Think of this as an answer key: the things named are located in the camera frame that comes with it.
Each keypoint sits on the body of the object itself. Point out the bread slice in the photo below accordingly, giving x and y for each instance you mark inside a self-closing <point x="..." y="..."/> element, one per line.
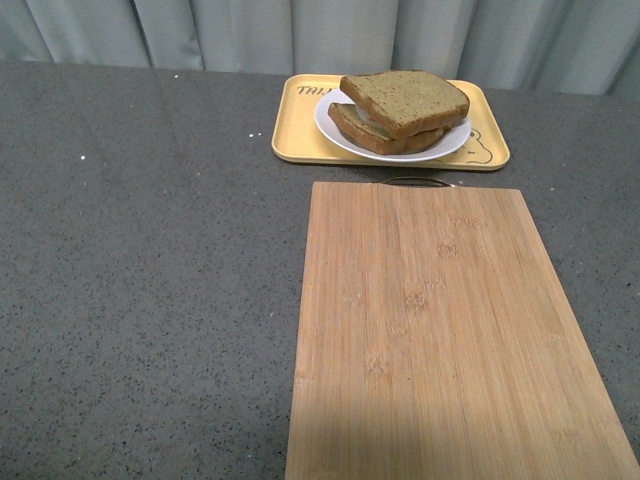
<point x="407" y="102"/>
<point x="376" y="139"/>

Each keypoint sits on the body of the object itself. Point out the fried egg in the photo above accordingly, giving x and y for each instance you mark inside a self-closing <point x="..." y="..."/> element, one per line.
<point x="368" y="119"/>

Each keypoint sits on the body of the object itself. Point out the white round plate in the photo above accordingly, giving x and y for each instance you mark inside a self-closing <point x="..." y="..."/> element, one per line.
<point x="449" y="143"/>

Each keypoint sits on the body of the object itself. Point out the yellow bear tray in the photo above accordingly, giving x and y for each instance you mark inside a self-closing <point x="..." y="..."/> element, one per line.
<point x="297" y="138"/>

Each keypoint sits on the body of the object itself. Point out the wooden cutting board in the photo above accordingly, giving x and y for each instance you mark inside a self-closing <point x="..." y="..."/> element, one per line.
<point x="436" y="342"/>

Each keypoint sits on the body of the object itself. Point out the grey curtain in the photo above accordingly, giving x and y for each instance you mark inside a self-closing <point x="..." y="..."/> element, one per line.
<point x="587" y="47"/>

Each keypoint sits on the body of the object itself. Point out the metal cutting board handle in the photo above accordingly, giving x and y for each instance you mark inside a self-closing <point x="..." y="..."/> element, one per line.
<point x="414" y="181"/>

